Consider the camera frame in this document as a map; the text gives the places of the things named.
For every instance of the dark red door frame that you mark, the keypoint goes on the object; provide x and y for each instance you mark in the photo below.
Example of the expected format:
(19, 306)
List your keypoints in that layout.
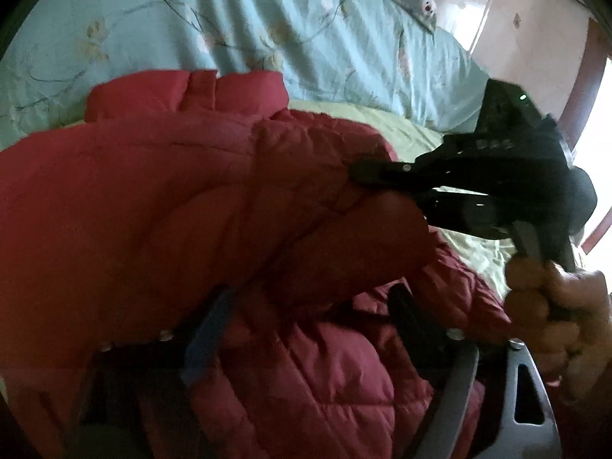
(585, 76)

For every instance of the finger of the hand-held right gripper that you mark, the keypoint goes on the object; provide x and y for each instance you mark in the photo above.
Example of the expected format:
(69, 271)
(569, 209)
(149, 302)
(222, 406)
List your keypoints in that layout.
(468, 210)
(382, 174)

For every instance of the red quilted jacket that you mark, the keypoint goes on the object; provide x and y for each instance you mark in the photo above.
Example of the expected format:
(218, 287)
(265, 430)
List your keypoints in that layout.
(143, 201)

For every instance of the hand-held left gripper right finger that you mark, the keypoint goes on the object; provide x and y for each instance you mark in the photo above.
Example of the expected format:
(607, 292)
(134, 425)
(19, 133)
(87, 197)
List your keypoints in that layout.
(411, 315)

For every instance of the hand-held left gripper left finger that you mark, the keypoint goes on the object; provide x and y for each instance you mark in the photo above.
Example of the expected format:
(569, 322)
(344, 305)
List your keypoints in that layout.
(205, 344)

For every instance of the light blue floral duvet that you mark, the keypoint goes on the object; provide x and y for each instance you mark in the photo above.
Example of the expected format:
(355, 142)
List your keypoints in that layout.
(287, 24)

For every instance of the pale green blanket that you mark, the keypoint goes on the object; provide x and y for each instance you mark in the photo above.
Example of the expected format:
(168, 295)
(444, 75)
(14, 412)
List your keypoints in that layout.
(411, 129)

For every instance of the person's right hand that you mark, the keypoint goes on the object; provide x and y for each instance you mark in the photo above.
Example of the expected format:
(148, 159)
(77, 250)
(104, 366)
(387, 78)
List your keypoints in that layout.
(530, 291)

